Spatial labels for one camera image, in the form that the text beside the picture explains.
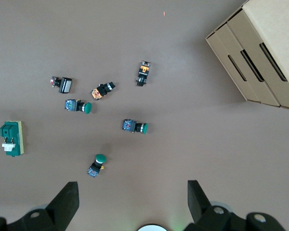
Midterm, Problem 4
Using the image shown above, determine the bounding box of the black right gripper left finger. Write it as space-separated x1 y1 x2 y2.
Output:
0 181 79 231

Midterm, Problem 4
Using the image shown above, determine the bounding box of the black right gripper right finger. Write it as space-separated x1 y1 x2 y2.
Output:
184 180 288 231

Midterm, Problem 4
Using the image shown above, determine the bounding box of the orange black selector switch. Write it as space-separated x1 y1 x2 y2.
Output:
135 60 152 87
90 81 116 101

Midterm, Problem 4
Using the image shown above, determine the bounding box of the green mushroom pushbutton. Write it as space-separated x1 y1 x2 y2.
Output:
122 118 148 135
87 154 107 179
64 99 92 115

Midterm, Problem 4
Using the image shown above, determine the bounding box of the brown cardboard box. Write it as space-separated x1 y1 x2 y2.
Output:
205 0 289 111

